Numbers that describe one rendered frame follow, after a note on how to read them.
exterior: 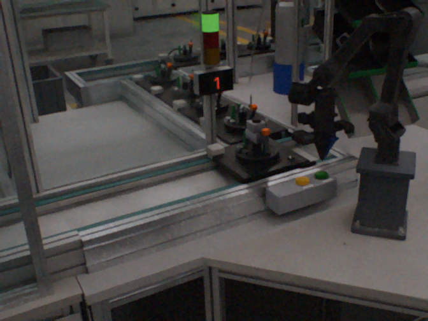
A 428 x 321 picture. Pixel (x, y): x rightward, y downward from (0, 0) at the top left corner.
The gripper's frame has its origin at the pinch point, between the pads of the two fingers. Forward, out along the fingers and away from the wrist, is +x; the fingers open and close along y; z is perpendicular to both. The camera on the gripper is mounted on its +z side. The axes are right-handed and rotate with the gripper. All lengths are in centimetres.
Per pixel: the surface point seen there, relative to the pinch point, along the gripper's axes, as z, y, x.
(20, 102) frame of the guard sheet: 36, 75, -19
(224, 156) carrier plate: 26.6, 17.8, 7.9
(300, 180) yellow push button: -0.7, 8.0, 7.8
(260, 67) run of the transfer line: 138, -69, 15
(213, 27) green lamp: 30.7, 17.7, -32.3
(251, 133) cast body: 21.2, 10.9, -0.2
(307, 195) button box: -3.5, 7.7, 11.5
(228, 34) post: 129, -43, -8
